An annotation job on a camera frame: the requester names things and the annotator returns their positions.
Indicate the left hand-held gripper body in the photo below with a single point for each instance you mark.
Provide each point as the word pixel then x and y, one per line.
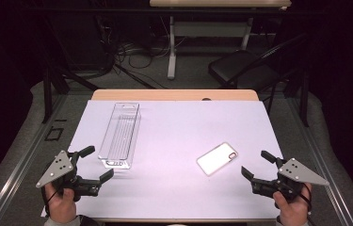
pixel 55 171

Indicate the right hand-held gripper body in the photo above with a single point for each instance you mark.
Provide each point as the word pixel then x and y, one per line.
pixel 299 174

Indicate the teal phone case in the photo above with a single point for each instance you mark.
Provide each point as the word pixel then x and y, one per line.
pixel 217 158

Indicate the clear plastic bin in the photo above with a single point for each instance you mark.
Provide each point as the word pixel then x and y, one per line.
pixel 119 138

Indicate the person's left hand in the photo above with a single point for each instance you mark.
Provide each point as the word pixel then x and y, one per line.
pixel 59 205

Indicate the person's right hand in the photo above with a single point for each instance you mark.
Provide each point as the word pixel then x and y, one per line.
pixel 292 208

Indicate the black metal stand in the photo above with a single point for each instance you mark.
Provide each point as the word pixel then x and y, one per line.
pixel 305 100
pixel 47 94

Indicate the white table sheet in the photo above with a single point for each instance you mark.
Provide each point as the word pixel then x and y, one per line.
pixel 171 132

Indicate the black folding chair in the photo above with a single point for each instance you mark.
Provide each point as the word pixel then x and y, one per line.
pixel 237 66

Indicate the white-framed desk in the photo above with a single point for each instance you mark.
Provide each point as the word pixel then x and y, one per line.
pixel 172 47

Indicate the metal floor rail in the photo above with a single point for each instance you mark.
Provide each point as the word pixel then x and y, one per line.
pixel 14 179
pixel 328 179

